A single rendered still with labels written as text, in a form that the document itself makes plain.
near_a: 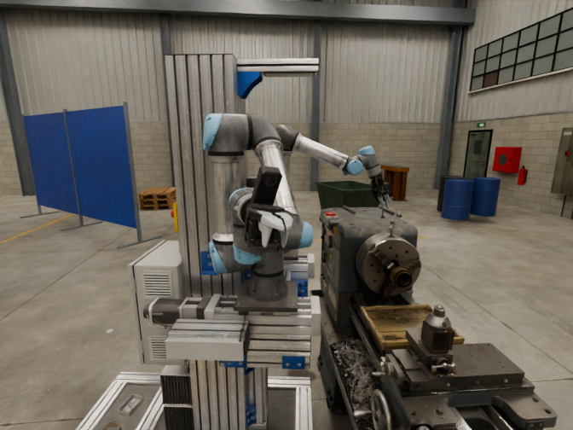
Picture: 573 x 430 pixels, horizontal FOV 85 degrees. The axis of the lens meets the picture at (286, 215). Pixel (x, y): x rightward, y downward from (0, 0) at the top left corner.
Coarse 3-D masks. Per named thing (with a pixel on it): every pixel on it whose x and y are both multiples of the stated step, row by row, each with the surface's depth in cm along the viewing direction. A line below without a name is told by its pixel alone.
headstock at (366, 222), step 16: (336, 208) 227; (352, 208) 227; (368, 208) 227; (352, 224) 182; (368, 224) 182; (384, 224) 182; (400, 224) 182; (336, 240) 187; (352, 240) 175; (416, 240) 179; (336, 256) 187; (352, 256) 178; (336, 272) 187; (352, 272) 180; (352, 288) 182; (368, 288) 183
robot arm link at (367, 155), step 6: (360, 150) 165; (366, 150) 162; (372, 150) 163; (360, 156) 165; (366, 156) 164; (372, 156) 163; (366, 162) 164; (372, 162) 164; (378, 162) 166; (366, 168) 167; (372, 168) 165
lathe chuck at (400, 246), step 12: (372, 240) 168; (384, 240) 162; (396, 240) 161; (384, 252) 162; (396, 252) 162; (408, 252) 163; (360, 264) 167; (372, 264) 163; (372, 276) 164; (384, 276) 165; (372, 288) 166; (396, 288) 167
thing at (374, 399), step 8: (384, 384) 117; (376, 392) 117; (384, 392) 119; (376, 400) 119; (384, 400) 112; (392, 400) 110; (376, 408) 122; (384, 408) 110; (392, 408) 112; (376, 416) 114; (384, 416) 112; (392, 416) 112; (400, 416) 104; (376, 424) 119; (384, 424) 113; (392, 424) 107; (400, 424) 106
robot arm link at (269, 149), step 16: (256, 128) 99; (272, 128) 102; (256, 144) 100; (272, 144) 99; (272, 160) 96; (288, 192) 92; (288, 208) 89; (304, 224) 87; (288, 240) 84; (304, 240) 86
